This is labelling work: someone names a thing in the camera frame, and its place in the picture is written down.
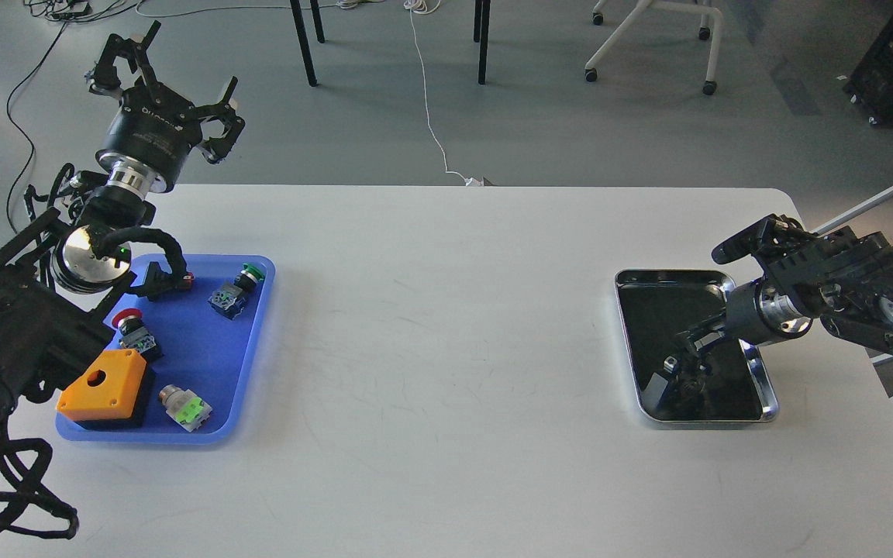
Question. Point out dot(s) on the shiny metal tray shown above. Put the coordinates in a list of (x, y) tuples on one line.
[(656, 305)]

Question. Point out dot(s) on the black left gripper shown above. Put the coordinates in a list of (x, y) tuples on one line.
[(146, 139)]

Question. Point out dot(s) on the orange industrial button box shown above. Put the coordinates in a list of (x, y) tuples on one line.
[(113, 393)]

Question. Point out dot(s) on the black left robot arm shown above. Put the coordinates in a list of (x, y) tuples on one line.
[(63, 274)]

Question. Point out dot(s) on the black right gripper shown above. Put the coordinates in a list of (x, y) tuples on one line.
[(756, 312)]

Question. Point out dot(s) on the grey green contact switch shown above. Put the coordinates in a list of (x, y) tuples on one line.
[(184, 407)]

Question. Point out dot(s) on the black selector switch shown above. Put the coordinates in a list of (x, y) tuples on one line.
[(157, 283)]

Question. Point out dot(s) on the green push button switch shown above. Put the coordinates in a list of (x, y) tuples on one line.
[(231, 298)]

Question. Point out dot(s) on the red mushroom push button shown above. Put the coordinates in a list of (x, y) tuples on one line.
[(135, 335)]

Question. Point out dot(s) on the white rolling chair base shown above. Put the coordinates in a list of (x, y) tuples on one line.
[(634, 42)]

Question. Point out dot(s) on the blue plastic tray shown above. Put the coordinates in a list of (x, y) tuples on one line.
[(203, 352)]

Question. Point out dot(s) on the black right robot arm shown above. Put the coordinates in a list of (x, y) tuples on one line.
[(842, 280)]

